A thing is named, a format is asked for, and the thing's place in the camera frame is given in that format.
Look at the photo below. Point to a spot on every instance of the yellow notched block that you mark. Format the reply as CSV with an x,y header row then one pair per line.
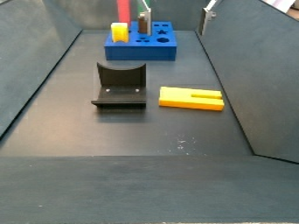
x,y
119,32

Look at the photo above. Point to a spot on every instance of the red rectangular peg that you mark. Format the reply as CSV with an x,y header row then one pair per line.
x,y
123,11

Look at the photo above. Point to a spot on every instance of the black curved stand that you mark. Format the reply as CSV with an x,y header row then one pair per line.
x,y
121,86

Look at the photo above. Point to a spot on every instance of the green cylinder peg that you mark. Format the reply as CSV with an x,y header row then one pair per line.
x,y
144,8

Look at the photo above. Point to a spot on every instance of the brown cylinder peg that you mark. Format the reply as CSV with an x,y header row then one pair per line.
x,y
141,25

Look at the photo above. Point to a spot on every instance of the blue shape sorter board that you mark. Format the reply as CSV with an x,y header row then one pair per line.
x,y
143,47

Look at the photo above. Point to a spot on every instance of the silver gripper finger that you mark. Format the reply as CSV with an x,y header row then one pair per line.
x,y
148,18
207,15

